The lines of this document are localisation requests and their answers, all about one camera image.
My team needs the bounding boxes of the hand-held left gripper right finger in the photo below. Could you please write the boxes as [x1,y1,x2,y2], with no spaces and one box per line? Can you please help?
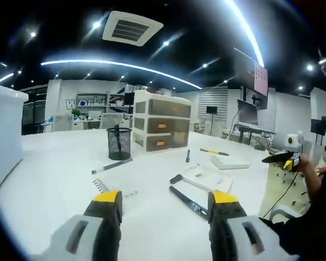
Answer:
[208,190,299,261]

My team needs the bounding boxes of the white plastic drawer cabinet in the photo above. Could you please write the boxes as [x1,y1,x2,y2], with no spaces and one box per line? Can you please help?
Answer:
[132,90,192,154]

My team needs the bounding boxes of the white desk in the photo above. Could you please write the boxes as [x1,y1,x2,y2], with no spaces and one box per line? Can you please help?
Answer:
[0,127,271,258]

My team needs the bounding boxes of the long black pen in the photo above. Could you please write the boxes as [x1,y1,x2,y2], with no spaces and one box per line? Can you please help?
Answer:
[168,185,209,218]

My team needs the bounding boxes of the black television on stand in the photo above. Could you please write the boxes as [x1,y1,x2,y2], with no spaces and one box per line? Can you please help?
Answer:
[206,106,218,134]

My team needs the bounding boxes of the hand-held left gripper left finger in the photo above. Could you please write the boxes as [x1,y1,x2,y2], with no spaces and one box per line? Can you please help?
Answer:
[31,190,123,261]

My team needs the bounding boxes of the grey pen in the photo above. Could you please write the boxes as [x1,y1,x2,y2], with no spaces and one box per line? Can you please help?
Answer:
[91,157,133,175]

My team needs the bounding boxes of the long ceiling light strip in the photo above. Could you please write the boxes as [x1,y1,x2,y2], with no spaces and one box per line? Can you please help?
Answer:
[228,0,264,66]

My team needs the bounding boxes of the person's right hand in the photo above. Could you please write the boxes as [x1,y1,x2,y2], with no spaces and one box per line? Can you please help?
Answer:
[296,153,317,177]

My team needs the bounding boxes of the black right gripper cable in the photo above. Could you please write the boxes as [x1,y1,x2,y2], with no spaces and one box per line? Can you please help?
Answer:
[262,168,299,219]

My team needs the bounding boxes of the black monitors on stand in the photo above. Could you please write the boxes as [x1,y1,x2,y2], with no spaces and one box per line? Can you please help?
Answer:
[311,115,326,142]

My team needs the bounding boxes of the person in black shirt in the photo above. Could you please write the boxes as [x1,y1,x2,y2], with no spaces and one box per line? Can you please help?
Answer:
[259,201,326,261]

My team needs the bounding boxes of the open laptop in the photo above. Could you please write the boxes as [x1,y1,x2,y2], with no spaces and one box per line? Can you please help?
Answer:
[236,99,259,126]

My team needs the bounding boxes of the hanging display screen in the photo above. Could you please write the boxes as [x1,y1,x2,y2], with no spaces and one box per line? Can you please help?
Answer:
[233,47,269,97]

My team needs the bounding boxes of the black standing desk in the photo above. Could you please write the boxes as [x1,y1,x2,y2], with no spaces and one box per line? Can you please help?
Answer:
[233,122,275,145]

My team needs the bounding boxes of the white spiral sticky note pad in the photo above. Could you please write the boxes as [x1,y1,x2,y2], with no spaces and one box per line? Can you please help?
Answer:
[92,178,140,198]

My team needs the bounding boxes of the white chair base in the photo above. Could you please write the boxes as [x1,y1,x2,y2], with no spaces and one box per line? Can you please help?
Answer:
[268,201,311,221]

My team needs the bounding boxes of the white box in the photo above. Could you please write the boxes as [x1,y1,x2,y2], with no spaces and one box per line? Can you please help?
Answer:
[209,154,250,170]

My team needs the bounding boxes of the curved ceiling light strip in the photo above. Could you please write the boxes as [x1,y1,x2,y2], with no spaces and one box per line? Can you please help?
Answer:
[40,59,202,89]

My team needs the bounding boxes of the ceiling air conditioner vent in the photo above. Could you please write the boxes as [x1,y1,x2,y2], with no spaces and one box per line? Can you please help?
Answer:
[102,10,164,47]

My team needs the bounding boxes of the yellow pen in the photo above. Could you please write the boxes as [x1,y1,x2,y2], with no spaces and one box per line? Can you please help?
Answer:
[200,147,229,156]

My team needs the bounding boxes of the black mesh pen holder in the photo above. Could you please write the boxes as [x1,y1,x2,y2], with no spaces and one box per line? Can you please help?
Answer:
[106,127,133,161]

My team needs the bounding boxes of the white ring-bound sticky note pad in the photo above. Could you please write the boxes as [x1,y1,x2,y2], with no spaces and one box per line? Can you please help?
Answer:
[183,163,233,194]

